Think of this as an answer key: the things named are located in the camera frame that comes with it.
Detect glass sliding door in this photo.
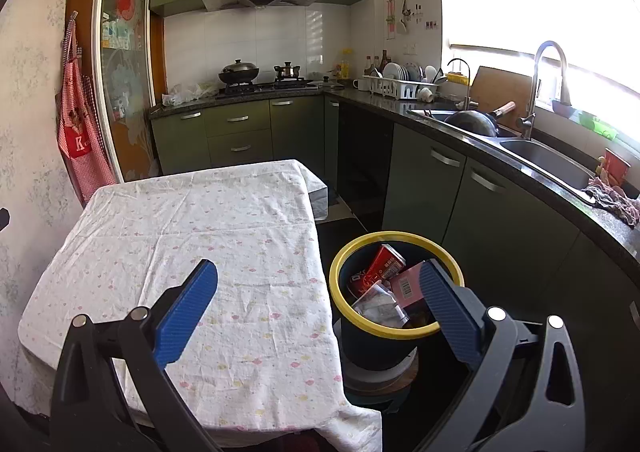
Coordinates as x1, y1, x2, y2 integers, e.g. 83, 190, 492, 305
92, 0, 161, 183

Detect white dish rack with plates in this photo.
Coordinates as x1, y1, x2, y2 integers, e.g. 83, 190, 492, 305
361, 61, 441, 100

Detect purple cardboard box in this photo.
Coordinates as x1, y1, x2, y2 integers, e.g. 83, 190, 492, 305
389, 261, 432, 309

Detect pink grey rag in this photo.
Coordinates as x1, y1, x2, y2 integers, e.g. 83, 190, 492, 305
581, 167, 640, 228

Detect dark bin with yellow rim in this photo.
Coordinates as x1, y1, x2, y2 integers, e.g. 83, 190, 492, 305
328, 231, 465, 370

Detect green plastic item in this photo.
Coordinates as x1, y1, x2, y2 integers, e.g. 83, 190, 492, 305
577, 112, 619, 141

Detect black pan with wooden handle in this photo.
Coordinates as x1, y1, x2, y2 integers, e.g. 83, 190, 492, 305
443, 101, 517, 138

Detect red paper cup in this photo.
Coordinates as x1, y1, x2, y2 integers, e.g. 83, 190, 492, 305
602, 148, 632, 188

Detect white dotted tablecloth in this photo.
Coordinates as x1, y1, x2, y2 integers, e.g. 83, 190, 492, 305
17, 159, 383, 452

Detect gas stove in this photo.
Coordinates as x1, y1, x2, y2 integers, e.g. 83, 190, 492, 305
217, 77, 321, 96

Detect clear plastic cup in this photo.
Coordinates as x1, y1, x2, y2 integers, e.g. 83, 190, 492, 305
351, 281, 410, 328

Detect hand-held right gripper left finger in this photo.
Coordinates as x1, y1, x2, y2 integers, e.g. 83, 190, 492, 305
50, 258, 221, 452

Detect black built-in appliance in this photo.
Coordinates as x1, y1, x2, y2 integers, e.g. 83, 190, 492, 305
336, 102, 396, 233

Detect wooden cutting board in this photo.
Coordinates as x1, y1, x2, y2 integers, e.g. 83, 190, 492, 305
470, 65, 535, 132

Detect red soda can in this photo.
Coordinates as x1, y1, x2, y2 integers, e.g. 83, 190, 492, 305
346, 243, 407, 298

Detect black kitchen countertop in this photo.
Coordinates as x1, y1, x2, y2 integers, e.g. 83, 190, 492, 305
149, 85, 640, 258

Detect red checked apron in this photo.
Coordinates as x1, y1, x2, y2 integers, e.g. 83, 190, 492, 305
57, 11, 117, 205

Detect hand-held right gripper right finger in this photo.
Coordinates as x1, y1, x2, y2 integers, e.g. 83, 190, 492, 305
415, 259, 587, 452

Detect tall steel faucet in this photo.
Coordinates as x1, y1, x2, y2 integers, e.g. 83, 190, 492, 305
517, 40, 572, 140

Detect steel sink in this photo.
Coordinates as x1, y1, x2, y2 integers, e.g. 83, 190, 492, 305
406, 107, 598, 193

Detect clear plastic bags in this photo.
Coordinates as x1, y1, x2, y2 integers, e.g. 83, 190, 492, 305
161, 82, 218, 108

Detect black wok with lid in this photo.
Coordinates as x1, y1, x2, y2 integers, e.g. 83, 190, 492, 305
218, 59, 261, 84

